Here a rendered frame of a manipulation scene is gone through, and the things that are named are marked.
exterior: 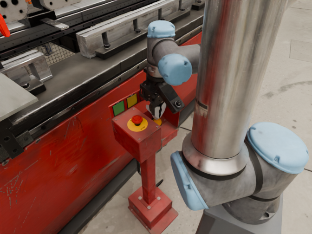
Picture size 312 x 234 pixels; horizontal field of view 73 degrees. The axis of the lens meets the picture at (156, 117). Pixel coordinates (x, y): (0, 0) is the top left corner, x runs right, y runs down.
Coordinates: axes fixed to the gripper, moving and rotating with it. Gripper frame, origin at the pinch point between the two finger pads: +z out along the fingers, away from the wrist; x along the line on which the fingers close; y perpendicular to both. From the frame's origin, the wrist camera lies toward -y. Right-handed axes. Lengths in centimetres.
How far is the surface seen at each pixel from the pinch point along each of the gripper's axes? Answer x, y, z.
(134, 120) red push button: 11.1, 1.1, -5.9
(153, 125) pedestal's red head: 6.2, -3.6, -3.4
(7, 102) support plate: 40.2, 11.4, -24.2
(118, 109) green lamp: 11.8, 9.3, -5.3
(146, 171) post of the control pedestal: 7.7, -2.9, 28.3
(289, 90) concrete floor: -182, -16, 73
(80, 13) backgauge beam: -9, 66, -16
